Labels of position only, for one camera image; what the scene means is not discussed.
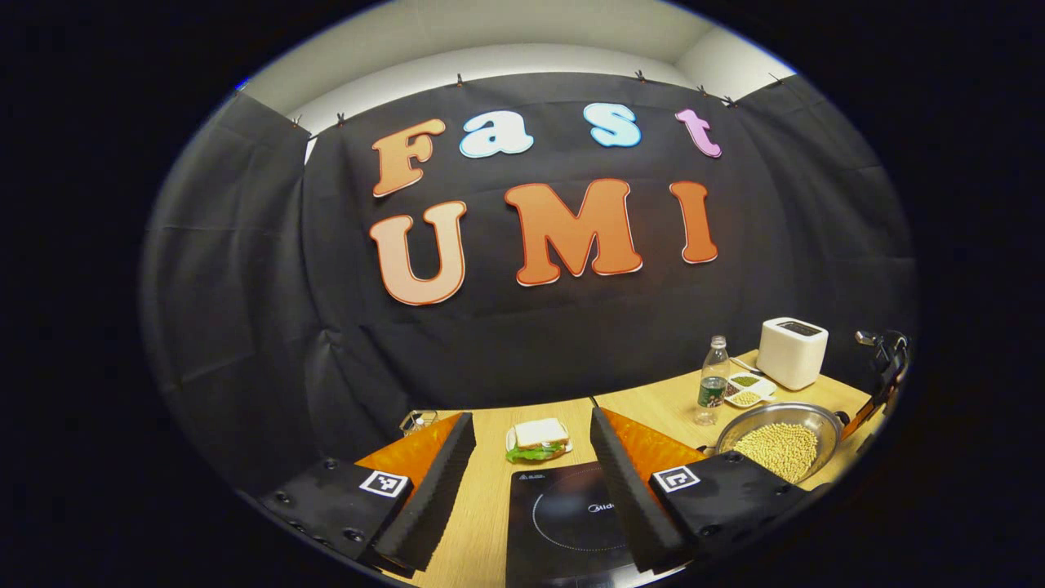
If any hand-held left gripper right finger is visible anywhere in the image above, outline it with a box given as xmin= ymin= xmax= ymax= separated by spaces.
xmin=589 ymin=407 xmax=817 ymax=574

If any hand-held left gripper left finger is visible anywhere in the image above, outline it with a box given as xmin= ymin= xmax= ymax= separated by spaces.
xmin=260 ymin=412 xmax=477 ymax=577

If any black induction cooktop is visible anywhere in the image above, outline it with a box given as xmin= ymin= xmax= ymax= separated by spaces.
xmin=505 ymin=461 xmax=654 ymax=588

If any steel pot with black handle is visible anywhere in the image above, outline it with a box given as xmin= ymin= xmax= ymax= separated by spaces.
xmin=704 ymin=402 xmax=852 ymax=485

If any small white plate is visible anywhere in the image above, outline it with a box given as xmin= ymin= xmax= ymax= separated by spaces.
xmin=505 ymin=425 xmax=575 ymax=460

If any pile of soybeans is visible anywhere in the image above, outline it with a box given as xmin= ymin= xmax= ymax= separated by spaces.
xmin=732 ymin=422 xmax=820 ymax=483

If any white toaster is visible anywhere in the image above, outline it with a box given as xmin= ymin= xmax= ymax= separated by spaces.
xmin=756 ymin=317 xmax=830 ymax=391

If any sandwich with lettuce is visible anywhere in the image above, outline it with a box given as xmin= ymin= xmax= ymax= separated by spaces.
xmin=506 ymin=418 xmax=571 ymax=465

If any white divided seasoning dish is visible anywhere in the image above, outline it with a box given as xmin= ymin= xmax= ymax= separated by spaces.
xmin=724 ymin=372 xmax=779 ymax=409

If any clear plastic bottle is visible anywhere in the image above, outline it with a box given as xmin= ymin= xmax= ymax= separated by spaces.
xmin=694 ymin=335 xmax=732 ymax=426

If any row of backdrop clips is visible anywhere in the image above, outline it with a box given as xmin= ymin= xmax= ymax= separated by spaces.
xmin=290 ymin=71 xmax=786 ymax=131

